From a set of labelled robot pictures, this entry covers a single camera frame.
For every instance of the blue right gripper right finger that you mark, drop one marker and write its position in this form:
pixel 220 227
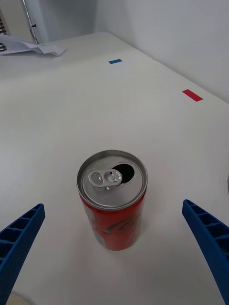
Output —
pixel 210 236

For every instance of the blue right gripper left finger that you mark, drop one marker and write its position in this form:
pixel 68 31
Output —
pixel 19 238

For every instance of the red drink can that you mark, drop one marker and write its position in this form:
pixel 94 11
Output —
pixel 114 214

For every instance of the white paper sheets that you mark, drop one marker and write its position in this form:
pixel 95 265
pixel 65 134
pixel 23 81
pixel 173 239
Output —
pixel 28 46

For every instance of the silver metal pole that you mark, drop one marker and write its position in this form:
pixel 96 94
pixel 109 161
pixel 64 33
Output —
pixel 29 19

